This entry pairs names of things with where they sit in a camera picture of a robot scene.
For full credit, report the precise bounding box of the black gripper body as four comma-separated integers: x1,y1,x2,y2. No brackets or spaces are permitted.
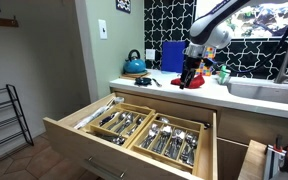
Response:
183,43,206,72

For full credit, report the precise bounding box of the light wooden drawer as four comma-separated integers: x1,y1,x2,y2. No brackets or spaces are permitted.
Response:
42,92,218,180

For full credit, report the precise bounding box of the red cloth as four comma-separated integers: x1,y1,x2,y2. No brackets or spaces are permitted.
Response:
170,73,206,90

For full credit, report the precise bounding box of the colourful mosaic tile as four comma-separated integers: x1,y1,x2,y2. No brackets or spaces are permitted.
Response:
195,46,217,77

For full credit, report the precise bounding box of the blue cutting board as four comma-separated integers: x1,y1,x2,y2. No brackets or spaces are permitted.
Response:
160,40,187,74

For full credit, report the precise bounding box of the green soap bottle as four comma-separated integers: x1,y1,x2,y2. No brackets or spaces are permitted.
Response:
217,64,232,85

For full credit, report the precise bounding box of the small black dish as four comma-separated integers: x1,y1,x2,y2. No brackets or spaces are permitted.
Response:
134,76,153,87

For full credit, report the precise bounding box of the steel serving spoon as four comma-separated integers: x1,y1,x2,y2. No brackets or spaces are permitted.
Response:
157,116,172,125

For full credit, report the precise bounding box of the square wooden trivet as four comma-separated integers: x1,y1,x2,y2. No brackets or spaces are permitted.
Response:
119,70,152,80

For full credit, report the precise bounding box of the steel cutlery piece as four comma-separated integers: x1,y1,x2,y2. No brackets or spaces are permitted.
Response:
180,132,199,167
165,128,187,158
152,124,173,154

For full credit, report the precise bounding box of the pile of silver spoons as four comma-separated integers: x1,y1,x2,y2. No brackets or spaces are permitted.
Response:
117,114,135,134

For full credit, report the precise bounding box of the large steel spoon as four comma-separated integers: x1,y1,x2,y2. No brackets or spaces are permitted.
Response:
107,112,129,131

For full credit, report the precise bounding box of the wooden kitchen cabinet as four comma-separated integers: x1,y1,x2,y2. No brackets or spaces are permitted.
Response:
112,88,288,180

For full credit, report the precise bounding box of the kitchen window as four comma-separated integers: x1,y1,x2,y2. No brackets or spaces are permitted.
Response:
194,0,288,41

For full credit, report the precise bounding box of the long white wrapped roll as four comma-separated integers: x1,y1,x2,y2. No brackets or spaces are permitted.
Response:
73,96,125,130

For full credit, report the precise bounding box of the light wooden block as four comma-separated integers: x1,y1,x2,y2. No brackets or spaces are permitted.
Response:
237,139,268,180

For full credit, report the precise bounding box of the red black clamp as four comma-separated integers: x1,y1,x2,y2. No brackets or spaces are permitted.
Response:
263,134,288,180

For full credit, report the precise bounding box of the black metal shoe rack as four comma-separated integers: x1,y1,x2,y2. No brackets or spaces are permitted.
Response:
0,83,35,158

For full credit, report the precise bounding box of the black utensil handle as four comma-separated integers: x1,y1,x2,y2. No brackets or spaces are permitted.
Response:
151,78,163,88

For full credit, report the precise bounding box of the white wall outlet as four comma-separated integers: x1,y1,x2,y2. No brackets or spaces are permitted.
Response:
145,48,156,61

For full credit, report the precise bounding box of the teal kettle black handle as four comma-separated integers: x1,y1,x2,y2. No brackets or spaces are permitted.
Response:
122,49,147,75

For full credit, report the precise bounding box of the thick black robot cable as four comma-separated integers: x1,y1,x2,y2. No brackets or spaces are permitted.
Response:
213,1,288,74

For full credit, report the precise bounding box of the black handled utensil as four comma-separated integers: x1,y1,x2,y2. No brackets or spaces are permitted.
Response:
98,112,120,127

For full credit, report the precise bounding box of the patterned wall picture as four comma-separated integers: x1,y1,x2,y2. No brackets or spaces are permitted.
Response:
115,0,132,14

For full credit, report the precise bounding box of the white light switch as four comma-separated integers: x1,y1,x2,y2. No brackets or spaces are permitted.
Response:
97,18,108,41

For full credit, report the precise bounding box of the steel drawer handle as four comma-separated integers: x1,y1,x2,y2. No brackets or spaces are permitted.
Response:
83,155,127,180

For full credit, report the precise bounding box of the wooden coat hook rail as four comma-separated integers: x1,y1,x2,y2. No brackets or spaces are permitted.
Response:
0,13,20,28

